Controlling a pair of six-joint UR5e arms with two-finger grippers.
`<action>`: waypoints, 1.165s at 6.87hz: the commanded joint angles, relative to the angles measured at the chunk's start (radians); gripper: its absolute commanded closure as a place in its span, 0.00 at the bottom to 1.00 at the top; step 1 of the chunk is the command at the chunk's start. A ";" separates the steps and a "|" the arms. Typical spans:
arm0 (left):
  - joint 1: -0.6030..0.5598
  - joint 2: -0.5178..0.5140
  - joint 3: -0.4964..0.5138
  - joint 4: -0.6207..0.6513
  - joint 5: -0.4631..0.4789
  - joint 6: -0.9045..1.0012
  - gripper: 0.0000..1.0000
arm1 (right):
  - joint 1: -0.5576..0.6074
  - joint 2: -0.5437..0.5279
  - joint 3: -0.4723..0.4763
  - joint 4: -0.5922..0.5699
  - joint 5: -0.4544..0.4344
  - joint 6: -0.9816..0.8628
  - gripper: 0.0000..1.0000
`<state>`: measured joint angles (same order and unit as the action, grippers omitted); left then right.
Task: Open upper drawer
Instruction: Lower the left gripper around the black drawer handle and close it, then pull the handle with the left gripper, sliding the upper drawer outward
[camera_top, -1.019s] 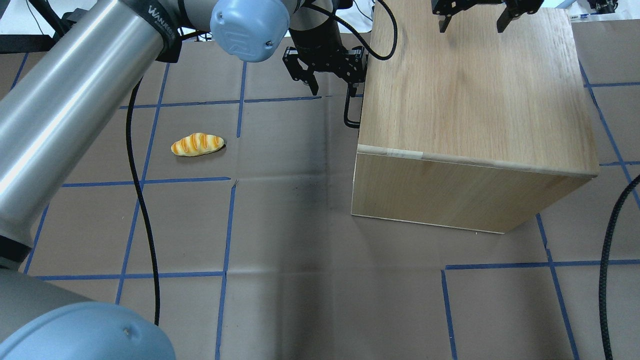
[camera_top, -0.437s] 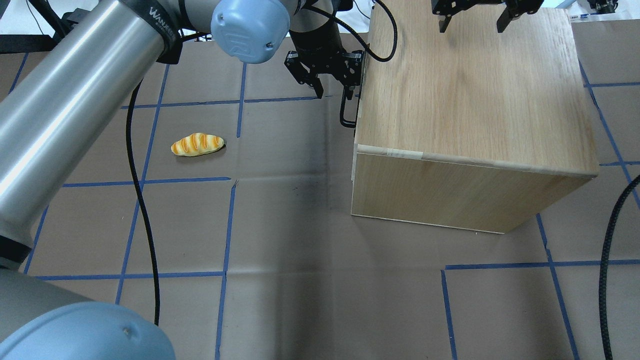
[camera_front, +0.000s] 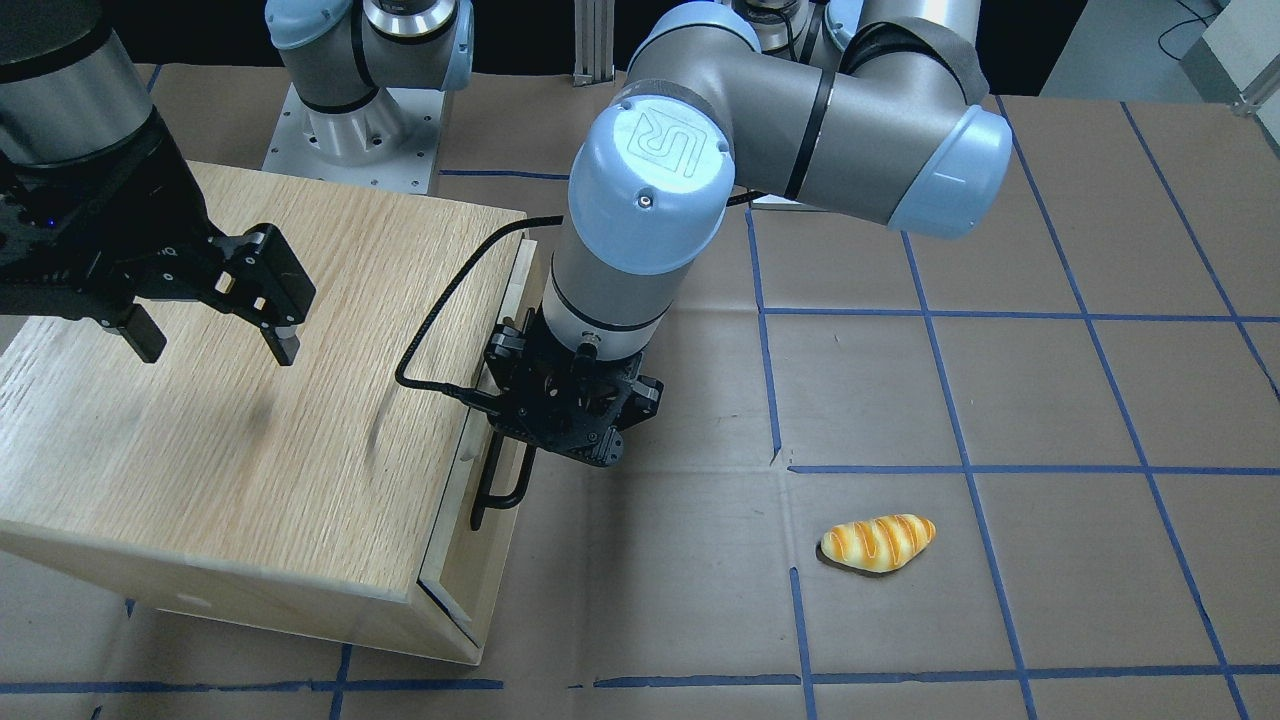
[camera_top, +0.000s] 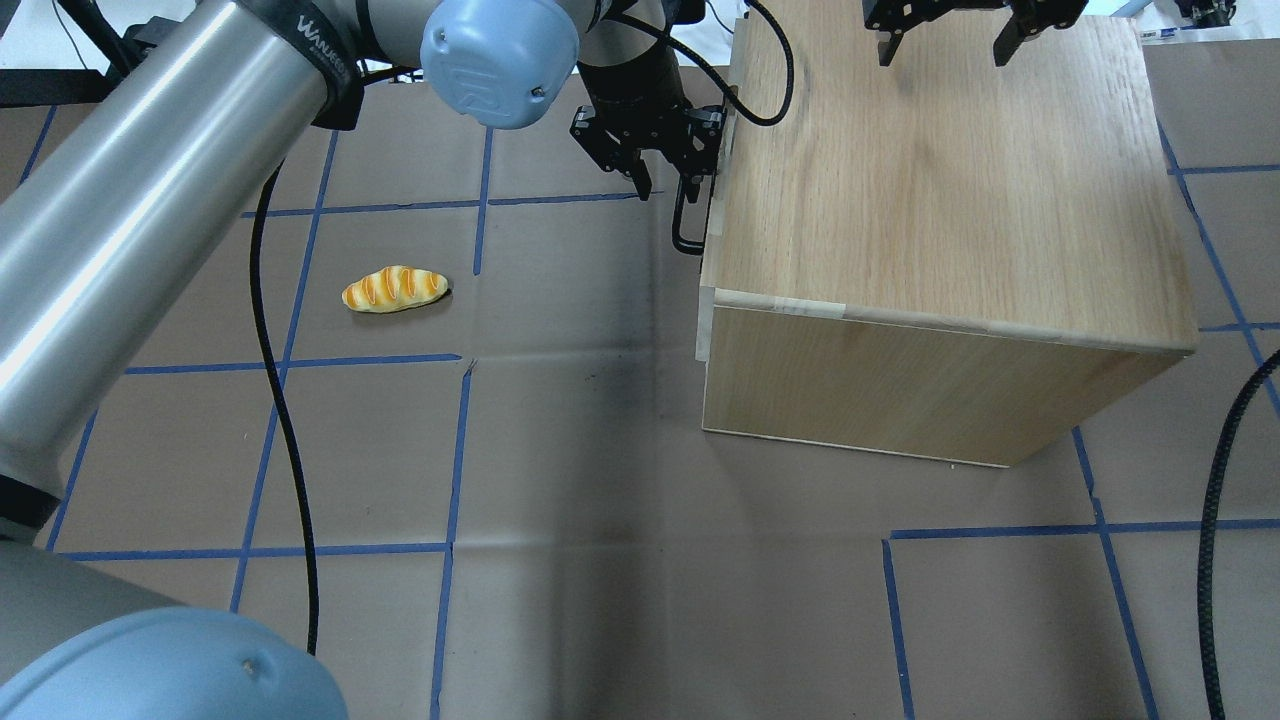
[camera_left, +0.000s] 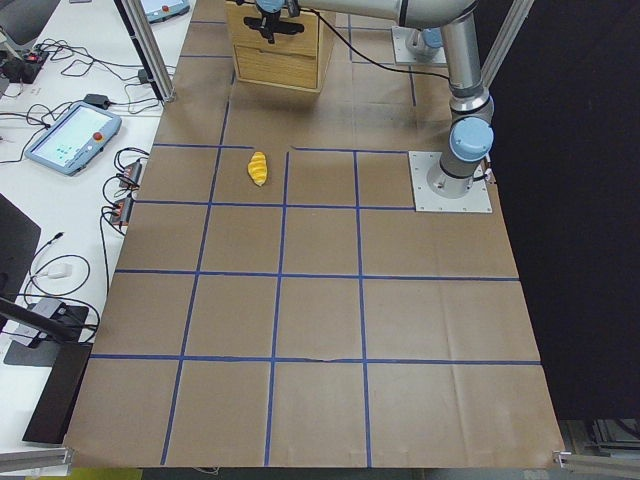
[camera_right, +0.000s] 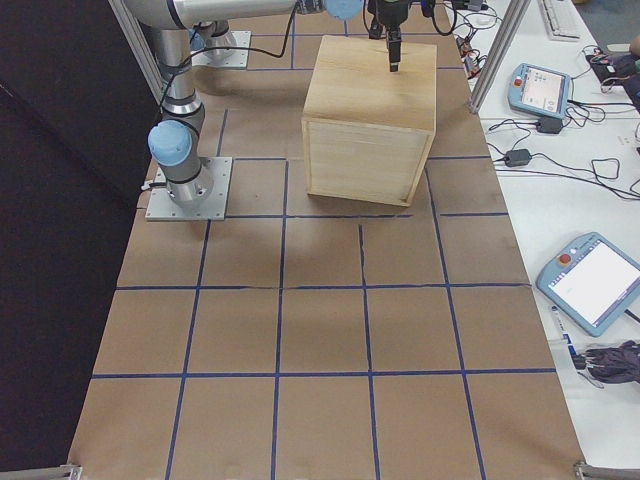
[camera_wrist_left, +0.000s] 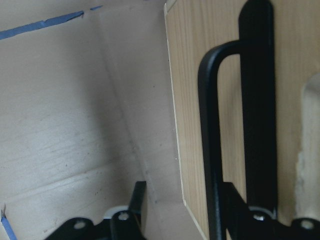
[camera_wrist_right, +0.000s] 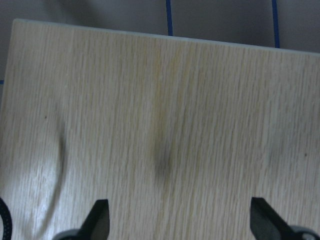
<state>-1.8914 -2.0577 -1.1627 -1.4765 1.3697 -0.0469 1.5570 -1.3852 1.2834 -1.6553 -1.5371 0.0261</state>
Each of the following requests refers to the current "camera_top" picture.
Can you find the wooden drawer cabinet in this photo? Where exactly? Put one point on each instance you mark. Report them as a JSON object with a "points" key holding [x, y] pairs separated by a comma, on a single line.
{"points": [[944, 258]]}

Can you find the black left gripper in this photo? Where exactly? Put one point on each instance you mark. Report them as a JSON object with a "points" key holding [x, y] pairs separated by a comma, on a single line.
{"points": [[637, 88]]}

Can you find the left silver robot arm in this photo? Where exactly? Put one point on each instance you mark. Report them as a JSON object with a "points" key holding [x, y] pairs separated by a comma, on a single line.
{"points": [[101, 240]]}

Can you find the yellow toy bread loaf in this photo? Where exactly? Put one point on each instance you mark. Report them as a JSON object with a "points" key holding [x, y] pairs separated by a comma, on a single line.
{"points": [[393, 289]]}

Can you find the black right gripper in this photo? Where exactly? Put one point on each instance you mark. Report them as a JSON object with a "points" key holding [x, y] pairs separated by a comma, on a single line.
{"points": [[893, 17]]}

